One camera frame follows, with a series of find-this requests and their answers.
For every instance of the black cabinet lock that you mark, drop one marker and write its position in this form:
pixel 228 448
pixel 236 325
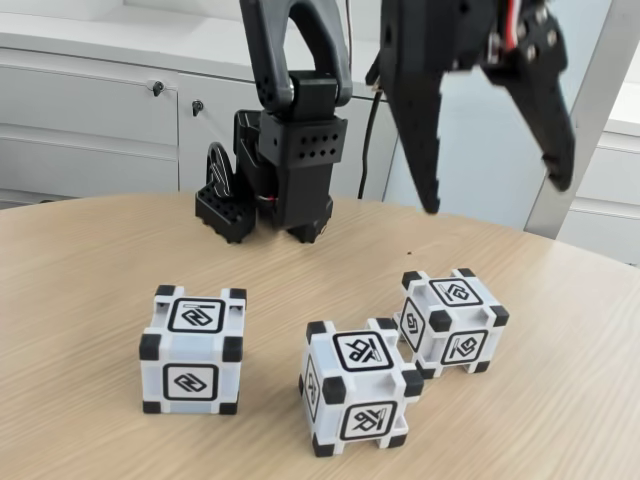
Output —
pixel 197 106
pixel 157 88

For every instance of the grey metal column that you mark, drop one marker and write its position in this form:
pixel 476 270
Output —
pixel 586 150

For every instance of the white low cabinet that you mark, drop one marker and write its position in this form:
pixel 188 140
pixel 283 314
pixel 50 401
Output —
pixel 75 125

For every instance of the white cube zigzag symbol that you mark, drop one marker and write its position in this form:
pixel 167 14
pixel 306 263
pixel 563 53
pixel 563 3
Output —
pixel 192 350

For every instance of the black round clamp knob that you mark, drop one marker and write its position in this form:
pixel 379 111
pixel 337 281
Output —
pixel 220 170

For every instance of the white cube lettered symbol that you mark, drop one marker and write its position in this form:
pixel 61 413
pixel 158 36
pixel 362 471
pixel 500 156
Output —
pixel 360 395

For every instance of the white drawer cabinet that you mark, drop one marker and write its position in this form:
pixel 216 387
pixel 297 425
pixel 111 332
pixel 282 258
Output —
pixel 610 200

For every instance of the white cube nested diamond symbol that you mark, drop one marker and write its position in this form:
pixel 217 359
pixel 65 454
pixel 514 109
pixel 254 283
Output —
pixel 457 320

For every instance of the black gripper camera module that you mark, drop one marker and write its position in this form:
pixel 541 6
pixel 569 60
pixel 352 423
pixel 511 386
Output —
pixel 376 75

